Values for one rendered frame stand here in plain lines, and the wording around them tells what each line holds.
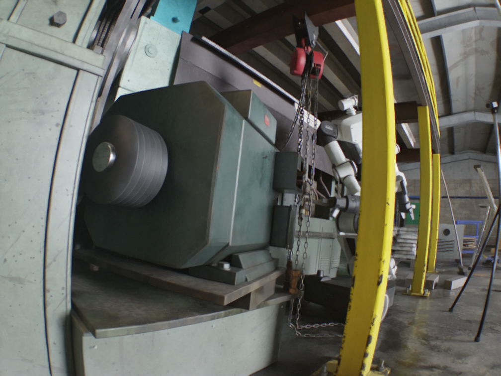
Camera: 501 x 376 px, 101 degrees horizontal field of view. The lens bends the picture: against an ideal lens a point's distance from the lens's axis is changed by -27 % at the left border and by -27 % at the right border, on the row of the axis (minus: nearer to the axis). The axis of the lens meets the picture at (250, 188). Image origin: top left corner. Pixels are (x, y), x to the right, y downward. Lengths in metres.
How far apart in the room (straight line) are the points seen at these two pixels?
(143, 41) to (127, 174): 1.01
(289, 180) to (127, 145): 0.55
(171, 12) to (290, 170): 1.15
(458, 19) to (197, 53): 6.49
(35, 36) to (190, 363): 0.85
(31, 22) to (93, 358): 0.75
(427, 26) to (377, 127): 6.42
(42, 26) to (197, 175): 0.53
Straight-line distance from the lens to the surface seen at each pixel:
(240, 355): 0.93
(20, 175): 0.61
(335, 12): 1.64
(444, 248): 5.95
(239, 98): 0.79
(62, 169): 0.62
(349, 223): 1.70
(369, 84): 1.05
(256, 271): 0.81
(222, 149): 0.61
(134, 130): 0.60
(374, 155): 0.95
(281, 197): 1.07
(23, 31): 0.69
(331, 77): 2.64
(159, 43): 1.55
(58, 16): 0.76
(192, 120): 0.67
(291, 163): 0.95
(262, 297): 0.84
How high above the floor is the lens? 0.52
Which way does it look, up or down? 7 degrees up
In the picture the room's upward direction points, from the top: 6 degrees clockwise
